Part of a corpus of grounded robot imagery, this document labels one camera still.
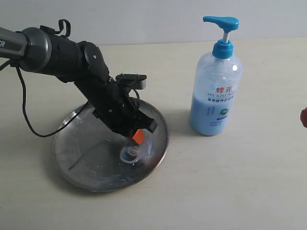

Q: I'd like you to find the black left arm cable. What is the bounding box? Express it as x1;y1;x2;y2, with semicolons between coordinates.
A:
0;19;89;138

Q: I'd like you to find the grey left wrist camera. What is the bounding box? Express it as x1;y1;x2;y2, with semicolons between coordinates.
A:
115;73;147;90

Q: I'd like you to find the blue soap blob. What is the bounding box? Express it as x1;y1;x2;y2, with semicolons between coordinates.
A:
119;136;152;164

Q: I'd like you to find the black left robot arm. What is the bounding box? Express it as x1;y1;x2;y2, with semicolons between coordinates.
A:
0;20;157;144

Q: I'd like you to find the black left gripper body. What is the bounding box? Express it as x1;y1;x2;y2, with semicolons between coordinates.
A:
88;82;158;138

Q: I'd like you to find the blue pump lotion bottle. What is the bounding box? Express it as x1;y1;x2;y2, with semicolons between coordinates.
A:
189;16;243;136

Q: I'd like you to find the round steel plate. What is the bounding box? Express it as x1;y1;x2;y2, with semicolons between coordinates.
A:
51;101;169;192

